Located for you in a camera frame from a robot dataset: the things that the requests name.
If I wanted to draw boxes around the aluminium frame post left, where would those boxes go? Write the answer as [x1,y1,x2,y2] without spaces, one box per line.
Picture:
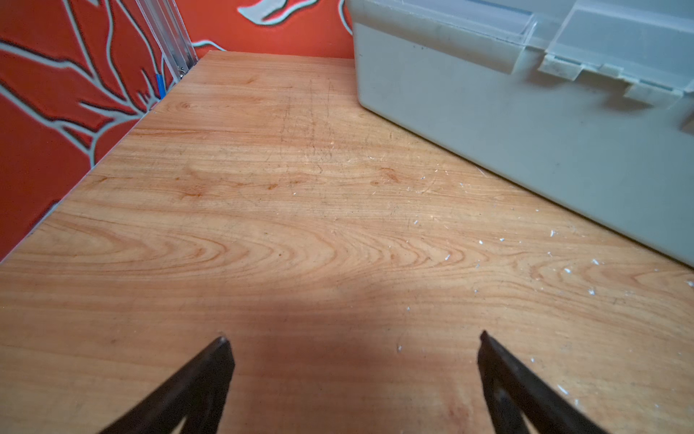
[137,0,199,83]

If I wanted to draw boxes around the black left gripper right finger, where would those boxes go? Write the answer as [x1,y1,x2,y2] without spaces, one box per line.
[477,332,607,434]

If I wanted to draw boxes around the grey plastic storage box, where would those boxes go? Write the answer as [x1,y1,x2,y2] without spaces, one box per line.
[347,1,693,264]

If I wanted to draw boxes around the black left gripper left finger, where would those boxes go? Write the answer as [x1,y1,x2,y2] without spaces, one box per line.
[102,336,235,433]

